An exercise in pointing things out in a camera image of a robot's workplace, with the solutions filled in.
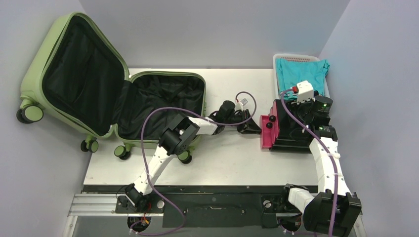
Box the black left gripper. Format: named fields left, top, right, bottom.
left=223, top=110, right=259, bottom=134

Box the black and pink storage organizer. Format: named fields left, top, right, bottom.
left=259, top=99, right=313, bottom=153

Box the teal garment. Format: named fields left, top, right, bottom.
left=275, top=58, right=331, bottom=100

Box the white perforated plastic basket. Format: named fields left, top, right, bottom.
left=273, top=53, right=331, bottom=99

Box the green hard-shell suitcase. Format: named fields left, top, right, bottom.
left=16, top=12, right=206, bottom=160

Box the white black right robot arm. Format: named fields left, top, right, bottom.
left=278, top=98, right=362, bottom=237

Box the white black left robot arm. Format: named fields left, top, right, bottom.
left=125, top=100, right=261, bottom=212

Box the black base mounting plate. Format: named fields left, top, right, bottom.
left=83, top=185, right=333, bottom=232

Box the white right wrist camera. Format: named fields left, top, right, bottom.
left=292, top=80, right=314, bottom=105

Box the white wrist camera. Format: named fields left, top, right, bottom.
left=292, top=80, right=314, bottom=105
left=235, top=98, right=248, bottom=111

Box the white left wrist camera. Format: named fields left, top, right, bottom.
left=235, top=98, right=248, bottom=111

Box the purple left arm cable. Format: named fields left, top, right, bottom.
left=129, top=91, right=257, bottom=236

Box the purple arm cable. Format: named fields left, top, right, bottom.
left=129, top=91, right=257, bottom=236
left=280, top=87, right=339, bottom=237

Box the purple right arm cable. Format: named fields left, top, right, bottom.
left=280, top=87, right=339, bottom=237

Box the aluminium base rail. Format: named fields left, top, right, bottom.
left=68, top=192, right=363, bottom=217

